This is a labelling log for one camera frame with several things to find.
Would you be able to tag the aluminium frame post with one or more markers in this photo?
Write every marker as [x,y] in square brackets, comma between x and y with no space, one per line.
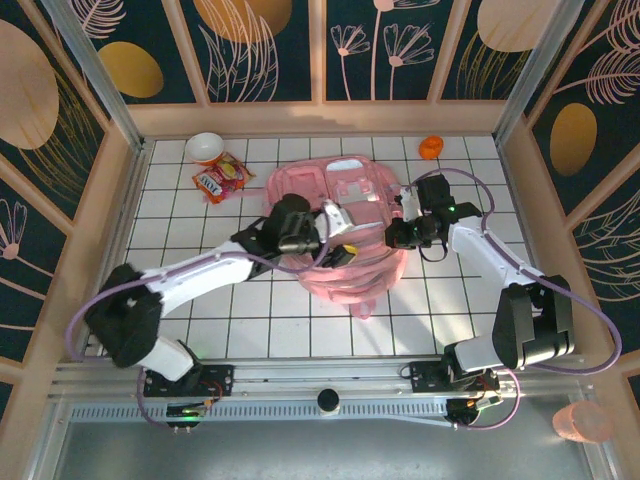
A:
[99,75]
[537,75]

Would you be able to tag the white bowl orange rim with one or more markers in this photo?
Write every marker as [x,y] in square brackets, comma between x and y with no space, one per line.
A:
[205,146]

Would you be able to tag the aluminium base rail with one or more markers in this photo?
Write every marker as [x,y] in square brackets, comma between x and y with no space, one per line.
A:
[320,372]

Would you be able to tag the pink backpack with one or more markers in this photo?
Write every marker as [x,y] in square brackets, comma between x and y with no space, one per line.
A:
[360,280]

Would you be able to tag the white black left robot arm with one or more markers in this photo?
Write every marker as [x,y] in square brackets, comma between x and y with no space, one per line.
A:
[200,275]

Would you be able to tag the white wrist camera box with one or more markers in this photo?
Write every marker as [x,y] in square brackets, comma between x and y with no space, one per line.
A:
[337,220]
[410,205]

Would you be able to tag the red snack packet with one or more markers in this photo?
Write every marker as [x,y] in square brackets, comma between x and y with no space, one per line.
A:
[222,179]

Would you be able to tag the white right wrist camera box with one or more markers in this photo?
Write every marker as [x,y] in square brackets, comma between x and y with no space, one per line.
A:
[410,205]

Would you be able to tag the black round knob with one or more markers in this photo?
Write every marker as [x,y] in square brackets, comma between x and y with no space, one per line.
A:
[328,398]

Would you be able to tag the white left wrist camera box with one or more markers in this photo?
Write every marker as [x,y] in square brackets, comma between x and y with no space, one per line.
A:
[337,220]

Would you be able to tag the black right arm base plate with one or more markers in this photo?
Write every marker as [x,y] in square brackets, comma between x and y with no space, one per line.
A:
[425,376]

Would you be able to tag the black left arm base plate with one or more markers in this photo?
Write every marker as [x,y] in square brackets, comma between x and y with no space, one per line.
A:
[220,380]

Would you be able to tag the pink plastic cup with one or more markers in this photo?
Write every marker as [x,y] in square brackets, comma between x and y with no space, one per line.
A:
[582,421]

